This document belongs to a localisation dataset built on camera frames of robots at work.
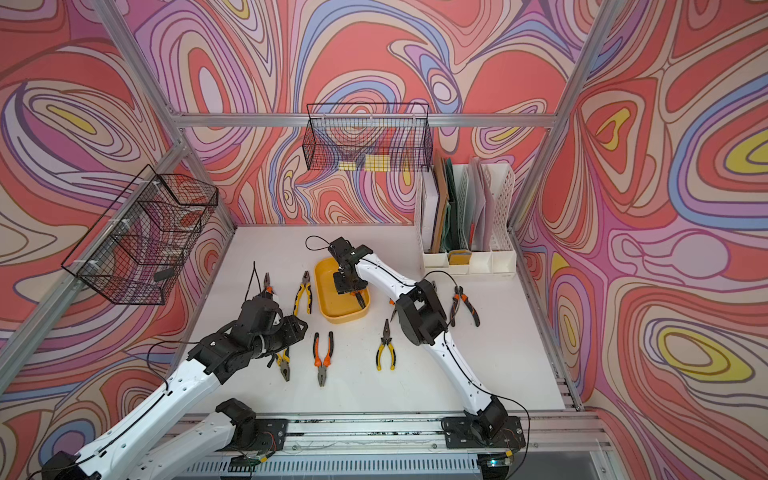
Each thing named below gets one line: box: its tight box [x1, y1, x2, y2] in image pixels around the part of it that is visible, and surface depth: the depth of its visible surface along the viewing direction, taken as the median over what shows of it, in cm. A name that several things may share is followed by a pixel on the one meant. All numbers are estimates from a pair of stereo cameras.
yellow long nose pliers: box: [376, 319, 396, 372], surface depth 90 cm
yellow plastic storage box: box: [315, 257, 371, 325], surface depth 97 cm
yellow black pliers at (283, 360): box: [275, 346, 291, 382], surface depth 86 cm
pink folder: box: [468, 157, 494, 252], surface depth 93 cm
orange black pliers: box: [313, 331, 334, 387], surface depth 88 cm
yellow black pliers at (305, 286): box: [293, 270, 313, 316], surface depth 101 cm
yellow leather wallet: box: [448, 250, 472, 265], surface depth 101 cm
